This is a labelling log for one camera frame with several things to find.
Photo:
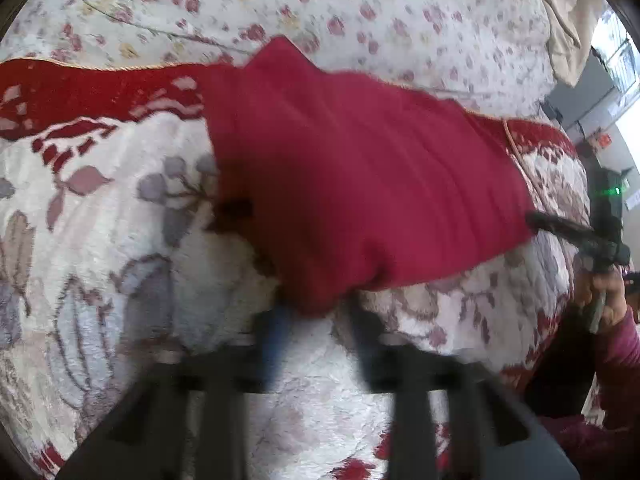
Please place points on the floral bed sheet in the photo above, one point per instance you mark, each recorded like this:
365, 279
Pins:
350, 0

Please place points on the white leaf print fleece blanket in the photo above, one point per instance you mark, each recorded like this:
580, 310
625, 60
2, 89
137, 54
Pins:
125, 240

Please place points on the beige pillow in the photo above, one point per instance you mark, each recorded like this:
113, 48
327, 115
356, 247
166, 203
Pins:
565, 15

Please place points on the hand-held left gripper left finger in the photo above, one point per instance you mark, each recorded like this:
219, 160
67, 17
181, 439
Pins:
272, 347

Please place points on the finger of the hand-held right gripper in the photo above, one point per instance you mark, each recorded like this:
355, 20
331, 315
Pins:
560, 226

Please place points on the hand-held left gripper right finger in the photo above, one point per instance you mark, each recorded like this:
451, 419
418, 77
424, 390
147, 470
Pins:
367, 355

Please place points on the person's right hand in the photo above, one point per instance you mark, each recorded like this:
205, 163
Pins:
612, 300

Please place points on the person's right forearm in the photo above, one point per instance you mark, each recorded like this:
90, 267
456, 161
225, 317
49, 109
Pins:
622, 370

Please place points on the dark red pants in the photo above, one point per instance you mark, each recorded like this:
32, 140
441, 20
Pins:
350, 170

